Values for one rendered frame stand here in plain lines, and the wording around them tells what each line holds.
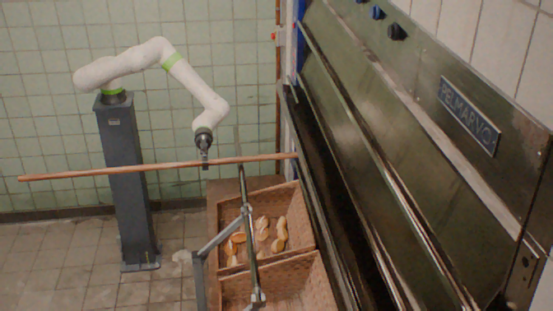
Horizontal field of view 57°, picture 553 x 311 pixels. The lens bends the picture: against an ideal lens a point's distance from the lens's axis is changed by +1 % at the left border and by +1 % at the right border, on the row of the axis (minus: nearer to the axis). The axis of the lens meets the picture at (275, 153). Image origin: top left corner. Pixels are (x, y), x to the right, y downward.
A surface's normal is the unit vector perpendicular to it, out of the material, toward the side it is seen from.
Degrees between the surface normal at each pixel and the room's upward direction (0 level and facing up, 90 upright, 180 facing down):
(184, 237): 0
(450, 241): 70
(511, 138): 90
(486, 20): 90
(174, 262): 0
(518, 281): 90
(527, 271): 90
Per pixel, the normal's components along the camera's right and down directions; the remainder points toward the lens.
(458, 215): -0.93, -0.23
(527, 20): -0.99, 0.07
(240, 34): 0.13, 0.51
